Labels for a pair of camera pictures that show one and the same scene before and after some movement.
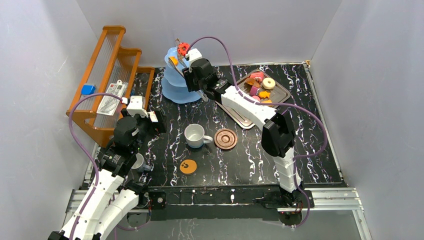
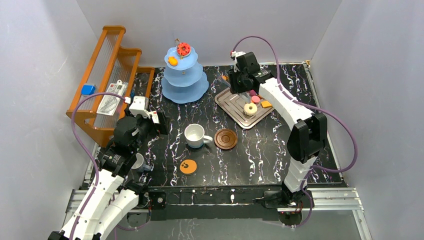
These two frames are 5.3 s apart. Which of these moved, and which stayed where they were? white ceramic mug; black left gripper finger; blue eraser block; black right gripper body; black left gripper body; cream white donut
Moved: black right gripper body; cream white donut
Stayed: black left gripper body; black left gripper finger; blue eraser block; white ceramic mug
